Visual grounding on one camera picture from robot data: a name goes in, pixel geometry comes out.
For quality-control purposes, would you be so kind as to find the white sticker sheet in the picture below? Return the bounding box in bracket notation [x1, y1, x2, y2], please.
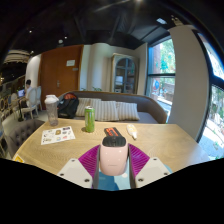
[40, 125, 77, 146]

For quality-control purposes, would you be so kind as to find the grey tufted armchair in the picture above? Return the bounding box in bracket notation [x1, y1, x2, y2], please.
[3, 118, 46, 158]

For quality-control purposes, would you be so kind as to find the white dining chair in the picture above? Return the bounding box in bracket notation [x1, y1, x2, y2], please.
[19, 85, 43, 120]

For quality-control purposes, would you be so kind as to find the black-framed window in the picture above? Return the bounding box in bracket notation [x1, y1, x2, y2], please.
[145, 37, 177, 116]

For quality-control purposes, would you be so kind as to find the brown curved sofa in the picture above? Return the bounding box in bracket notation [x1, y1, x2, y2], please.
[58, 90, 168, 125]

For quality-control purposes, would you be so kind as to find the black and red flat box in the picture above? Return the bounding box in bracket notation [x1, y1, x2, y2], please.
[103, 126, 121, 138]

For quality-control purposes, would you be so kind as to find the striped cushion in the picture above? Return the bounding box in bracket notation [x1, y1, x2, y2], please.
[115, 101, 141, 122]
[94, 99, 120, 122]
[75, 97, 102, 118]

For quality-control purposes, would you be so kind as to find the green drink can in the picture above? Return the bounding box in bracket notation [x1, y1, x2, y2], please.
[84, 105, 96, 134]

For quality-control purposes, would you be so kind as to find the pink and black computer mouse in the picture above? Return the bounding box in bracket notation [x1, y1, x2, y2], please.
[99, 134, 130, 177]

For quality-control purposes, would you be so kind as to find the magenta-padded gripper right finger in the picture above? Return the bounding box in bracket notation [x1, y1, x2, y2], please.
[127, 143, 173, 190]

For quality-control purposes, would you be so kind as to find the arched glass-door cabinet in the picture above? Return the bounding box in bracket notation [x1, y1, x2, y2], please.
[110, 53, 141, 95]

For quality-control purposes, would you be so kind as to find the blue cloud-shaped mouse pad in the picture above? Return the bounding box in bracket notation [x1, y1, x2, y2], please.
[97, 164, 174, 192]

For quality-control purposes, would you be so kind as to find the open laptop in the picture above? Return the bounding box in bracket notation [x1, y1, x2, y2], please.
[17, 88, 27, 99]

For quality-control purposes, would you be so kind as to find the black backpack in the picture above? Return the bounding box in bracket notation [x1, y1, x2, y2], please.
[57, 92, 80, 120]

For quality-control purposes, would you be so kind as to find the clear shaker bottle white lid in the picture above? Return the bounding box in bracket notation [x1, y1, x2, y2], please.
[44, 94, 60, 127]

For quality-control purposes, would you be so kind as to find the person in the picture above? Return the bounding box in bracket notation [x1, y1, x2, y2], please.
[20, 79, 35, 108]

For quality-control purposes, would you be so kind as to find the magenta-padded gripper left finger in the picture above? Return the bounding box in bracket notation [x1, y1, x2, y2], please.
[57, 144, 101, 190]

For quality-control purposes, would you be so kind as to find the brown wooden door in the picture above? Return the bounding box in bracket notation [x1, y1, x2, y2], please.
[39, 44, 85, 108]

